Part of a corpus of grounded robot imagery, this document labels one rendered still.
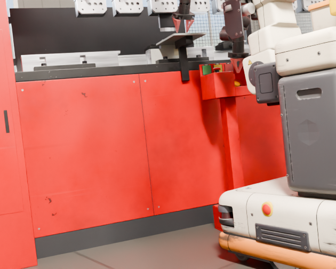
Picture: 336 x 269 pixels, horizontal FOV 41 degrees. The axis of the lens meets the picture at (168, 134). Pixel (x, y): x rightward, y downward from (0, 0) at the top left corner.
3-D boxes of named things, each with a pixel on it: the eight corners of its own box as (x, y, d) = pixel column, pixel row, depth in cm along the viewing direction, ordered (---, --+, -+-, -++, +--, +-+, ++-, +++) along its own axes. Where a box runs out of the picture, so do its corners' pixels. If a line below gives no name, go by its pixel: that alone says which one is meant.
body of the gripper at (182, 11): (172, 15, 228) (173, 0, 224) (190, 15, 231) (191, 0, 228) (176, 18, 223) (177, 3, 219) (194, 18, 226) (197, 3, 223)
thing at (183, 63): (190, 78, 224) (185, 36, 224) (178, 81, 238) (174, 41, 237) (197, 78, 226) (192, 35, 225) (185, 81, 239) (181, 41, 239)
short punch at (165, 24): (160, 31, 246) (159, 13, 245) (159, 31, 247) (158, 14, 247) (177, 30, 249) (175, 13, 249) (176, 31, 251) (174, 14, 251)
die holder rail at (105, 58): (23, 74, 218) (21, 55, 217) (22, 76, 223) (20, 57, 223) (121, 68, 236) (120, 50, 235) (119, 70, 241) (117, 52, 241)
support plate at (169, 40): (174, 35, 219) (173, 33, 219) (156, 45, 244) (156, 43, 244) (206, 34, 226) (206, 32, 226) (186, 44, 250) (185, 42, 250)
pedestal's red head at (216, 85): (215, 97, 210) (212, 60, 210) (202, 100, 226) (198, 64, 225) (253, 94, 217) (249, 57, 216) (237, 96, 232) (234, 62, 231)
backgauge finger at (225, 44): (235, 44, 267) (234, 36, 266) (215, 52, 291) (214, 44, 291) (252, 43, 271) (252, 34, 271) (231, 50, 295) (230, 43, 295)
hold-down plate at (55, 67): (34, 72, 214) (33, 66, 214) (33, 73, 219) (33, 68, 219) (96, 69, 225) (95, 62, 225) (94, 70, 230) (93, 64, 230)
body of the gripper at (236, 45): (239, 54, 224) (239, 39, 221) (249, 56, 214) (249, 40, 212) (227, 55, 221) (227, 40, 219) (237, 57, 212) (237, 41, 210)
